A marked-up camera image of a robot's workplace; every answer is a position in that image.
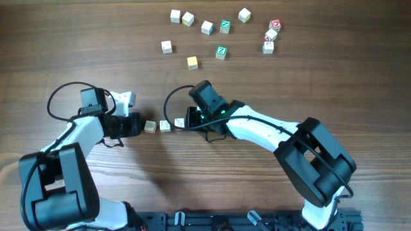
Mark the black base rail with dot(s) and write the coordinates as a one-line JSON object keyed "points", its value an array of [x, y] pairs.
{"points": [[275, 221]]}

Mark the white block red letter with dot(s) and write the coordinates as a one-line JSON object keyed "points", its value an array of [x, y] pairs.
{"points": [[150, 126]]}

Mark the white block blue side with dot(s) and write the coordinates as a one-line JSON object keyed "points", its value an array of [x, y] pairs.
{"points": [[207, 28]]}

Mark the white block blue edge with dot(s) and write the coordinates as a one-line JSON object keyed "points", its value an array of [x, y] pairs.
{"points": [[268, 47]]}

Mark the white block dotted left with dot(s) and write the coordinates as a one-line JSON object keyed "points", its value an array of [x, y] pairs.
{"points": [[166, 47]]}

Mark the white block red drawing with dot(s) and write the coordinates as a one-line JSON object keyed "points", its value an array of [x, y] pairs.
{"points": [[179, 123]]}

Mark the white block red edge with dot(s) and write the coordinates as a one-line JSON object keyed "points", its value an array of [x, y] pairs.
{"points": [[270, 35]]}

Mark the plain white block top-left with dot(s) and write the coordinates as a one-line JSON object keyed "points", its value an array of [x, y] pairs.
{"points": [[175, 16]]}

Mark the yellow top block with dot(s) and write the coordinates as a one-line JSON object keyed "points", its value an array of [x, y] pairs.
{"points": [[192, 63]]}

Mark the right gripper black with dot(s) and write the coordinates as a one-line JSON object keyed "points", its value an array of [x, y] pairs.
{"points": [[190, 121]]}

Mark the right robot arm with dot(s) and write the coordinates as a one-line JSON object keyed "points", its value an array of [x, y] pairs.
{"points": [[314, 161]]}

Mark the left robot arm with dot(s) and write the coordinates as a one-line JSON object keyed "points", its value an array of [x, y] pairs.
{"points": [[58, 191]]}

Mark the green Z block upper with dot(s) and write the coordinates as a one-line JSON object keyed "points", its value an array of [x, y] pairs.
{"points": [[225, 26]]}

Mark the red O block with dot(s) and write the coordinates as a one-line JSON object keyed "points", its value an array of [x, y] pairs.
{"points": [[275, 24]]}

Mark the green Z block lower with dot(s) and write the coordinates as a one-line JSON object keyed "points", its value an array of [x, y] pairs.
{"points": [[221, 52]]}

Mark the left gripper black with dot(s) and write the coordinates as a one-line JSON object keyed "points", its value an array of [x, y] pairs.
{"points": [[134, 121]]}

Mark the white block faint drawing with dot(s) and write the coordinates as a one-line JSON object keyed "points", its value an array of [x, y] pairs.
{"points": [[164, 126]]}

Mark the white block yellow side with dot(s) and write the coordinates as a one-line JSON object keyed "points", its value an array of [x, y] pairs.
{"points": [[188, 19]]}

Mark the plain white block top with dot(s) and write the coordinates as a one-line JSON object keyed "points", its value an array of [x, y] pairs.
{"points": [[244, 15]]}

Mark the green z block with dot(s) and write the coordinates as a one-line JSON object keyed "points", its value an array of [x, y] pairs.
{"points": [[225, 26], [221, 52]]}

